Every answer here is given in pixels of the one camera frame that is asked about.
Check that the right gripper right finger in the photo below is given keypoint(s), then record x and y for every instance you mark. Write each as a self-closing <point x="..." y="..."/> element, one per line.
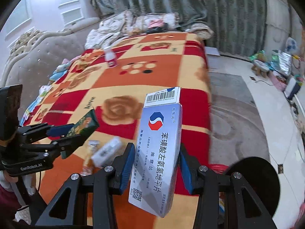
<point x="225" y="201"/>

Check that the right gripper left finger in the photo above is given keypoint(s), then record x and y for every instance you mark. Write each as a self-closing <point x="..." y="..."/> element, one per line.
<point x="87" y="202"/>

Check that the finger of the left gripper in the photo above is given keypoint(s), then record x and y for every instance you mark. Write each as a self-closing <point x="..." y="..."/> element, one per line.
<point x="43" y="130"/>
<point x="64" y="147"/>

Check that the green snack packet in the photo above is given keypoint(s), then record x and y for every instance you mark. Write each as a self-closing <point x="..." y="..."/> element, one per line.
<point x="86" y="126"/>

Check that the white medicine box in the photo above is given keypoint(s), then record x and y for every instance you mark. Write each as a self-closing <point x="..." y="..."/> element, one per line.
<point x="154" y="169"/>

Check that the black round trash bin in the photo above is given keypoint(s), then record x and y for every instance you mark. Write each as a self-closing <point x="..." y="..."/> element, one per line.
<point x="262" y="178"/>

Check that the white gloved left hand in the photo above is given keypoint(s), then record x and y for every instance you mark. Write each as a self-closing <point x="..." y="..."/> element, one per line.
<point x="28" y="180"/>

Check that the small white box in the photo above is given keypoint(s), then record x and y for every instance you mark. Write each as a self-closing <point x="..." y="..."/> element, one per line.
<point x="105" y="153"/>

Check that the small glass vial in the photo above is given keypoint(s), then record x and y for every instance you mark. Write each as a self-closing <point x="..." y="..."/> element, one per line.
<point x="88" y="165"/>

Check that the grey patterned rug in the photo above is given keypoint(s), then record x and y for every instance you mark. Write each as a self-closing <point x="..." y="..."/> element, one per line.
<point x="237" y="129"/>

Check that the beige tufted headboard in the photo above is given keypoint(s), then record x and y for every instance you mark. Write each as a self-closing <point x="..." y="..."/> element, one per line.
<point x="50" y="47"/>

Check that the checkered red orange blanket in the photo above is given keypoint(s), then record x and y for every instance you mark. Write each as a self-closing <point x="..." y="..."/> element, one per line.
<point x="145" y="64"/>

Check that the small white pink bottle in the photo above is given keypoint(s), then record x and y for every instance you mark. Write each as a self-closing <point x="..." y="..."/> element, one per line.
<point x="110" y="57"/>

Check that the white low cabinet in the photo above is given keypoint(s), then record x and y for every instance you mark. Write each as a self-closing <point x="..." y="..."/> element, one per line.
<point x="297" y="112"/>

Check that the crumpled floral quilt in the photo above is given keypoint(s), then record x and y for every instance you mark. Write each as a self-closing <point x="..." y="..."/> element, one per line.
<point x="110" y="30"/>

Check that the small wooden stool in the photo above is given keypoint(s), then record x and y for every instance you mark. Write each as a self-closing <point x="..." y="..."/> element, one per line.
<point x="260" y="68"/>

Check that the silver foil bag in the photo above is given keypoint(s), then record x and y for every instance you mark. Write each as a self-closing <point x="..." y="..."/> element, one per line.
<point x="284" y="63"/>

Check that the floral pillow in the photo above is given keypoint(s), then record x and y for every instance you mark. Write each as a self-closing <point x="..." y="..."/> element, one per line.
<point x="143" y="23"/>

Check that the green patterned curtain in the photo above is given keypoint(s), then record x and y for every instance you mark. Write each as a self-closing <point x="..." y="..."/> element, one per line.
<point x="238" y="25"/>

